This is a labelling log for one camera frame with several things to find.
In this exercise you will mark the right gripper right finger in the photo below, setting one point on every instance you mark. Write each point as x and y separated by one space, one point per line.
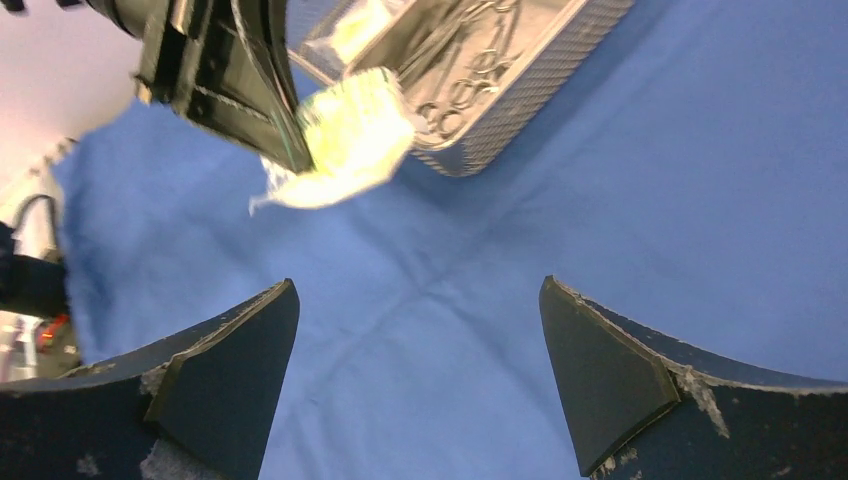
640 404

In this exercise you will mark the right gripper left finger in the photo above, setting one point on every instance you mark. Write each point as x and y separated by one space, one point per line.
198 404

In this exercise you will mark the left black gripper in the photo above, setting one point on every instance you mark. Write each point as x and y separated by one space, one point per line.
219 65

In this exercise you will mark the beige gauze packet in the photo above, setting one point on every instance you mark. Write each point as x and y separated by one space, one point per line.
347 29

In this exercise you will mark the green printed packet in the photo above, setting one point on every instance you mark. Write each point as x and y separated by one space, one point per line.
358 131

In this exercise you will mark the steel surgical scissors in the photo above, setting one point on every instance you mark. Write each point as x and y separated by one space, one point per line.
417 70

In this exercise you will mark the wire mesh steel basket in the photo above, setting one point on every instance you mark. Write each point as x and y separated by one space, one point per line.
527 92

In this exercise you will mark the blue surgical drape cloth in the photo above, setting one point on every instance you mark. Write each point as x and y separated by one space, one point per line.
692 176

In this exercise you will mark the stainless steel instrument tray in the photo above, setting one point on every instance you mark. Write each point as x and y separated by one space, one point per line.
539 21

